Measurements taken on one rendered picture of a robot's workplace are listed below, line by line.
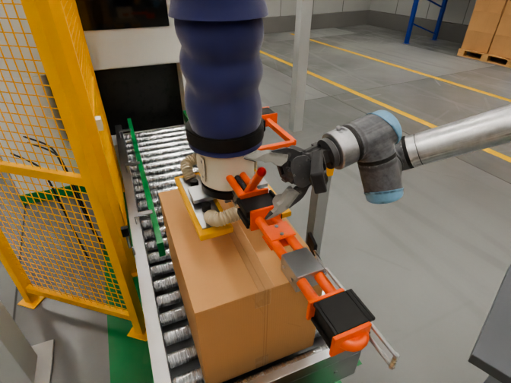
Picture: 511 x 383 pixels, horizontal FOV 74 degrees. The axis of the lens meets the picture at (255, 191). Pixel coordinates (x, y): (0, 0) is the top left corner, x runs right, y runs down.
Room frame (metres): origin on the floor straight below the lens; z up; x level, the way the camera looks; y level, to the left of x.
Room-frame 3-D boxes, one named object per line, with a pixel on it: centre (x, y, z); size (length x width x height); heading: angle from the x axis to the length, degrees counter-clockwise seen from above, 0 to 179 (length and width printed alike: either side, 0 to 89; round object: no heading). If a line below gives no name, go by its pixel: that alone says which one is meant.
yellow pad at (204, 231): (0.87, 0.18, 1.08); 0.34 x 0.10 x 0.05; 23
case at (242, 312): (0.89, 0.09, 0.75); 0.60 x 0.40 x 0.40; 22
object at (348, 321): (0.36, -0.14, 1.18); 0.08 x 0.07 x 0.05; 23
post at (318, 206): (1.27, -0.30, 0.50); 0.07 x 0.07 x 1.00; 22
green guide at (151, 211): (1.86, 0.77, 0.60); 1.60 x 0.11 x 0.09; 22
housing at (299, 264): (0.49, -0.10, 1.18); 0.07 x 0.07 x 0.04; 23
